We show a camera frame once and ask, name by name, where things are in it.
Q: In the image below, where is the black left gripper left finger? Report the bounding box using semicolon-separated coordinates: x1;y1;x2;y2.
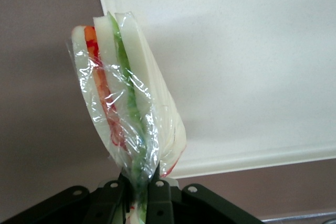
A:
0;173;134;224

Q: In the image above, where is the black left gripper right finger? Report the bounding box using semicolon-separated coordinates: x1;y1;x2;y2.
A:
145;169;266;224

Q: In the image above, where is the cream plastic tray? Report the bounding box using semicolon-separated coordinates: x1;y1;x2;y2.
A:
94;0;336;180

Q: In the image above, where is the plastic-wrapped triangle sandwich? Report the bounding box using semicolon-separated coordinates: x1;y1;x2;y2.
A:
65;10;188;224

